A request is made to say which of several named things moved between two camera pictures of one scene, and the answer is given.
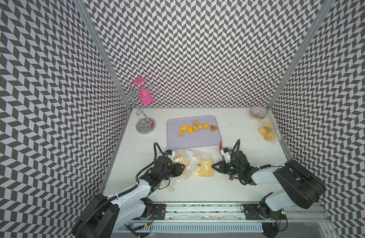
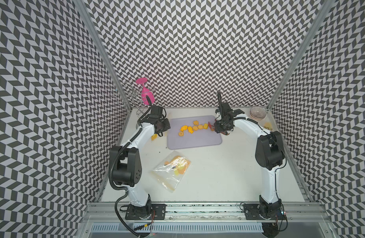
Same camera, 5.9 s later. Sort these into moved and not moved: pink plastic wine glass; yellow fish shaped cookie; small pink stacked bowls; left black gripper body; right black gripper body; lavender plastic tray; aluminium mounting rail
Moved: right black gripper body; left black gripper body
Not moved: lavender plastic tray; small pink stacked bowls; aluminium mounting rail; pink plastic wine glass; yellow fish shaped cookie
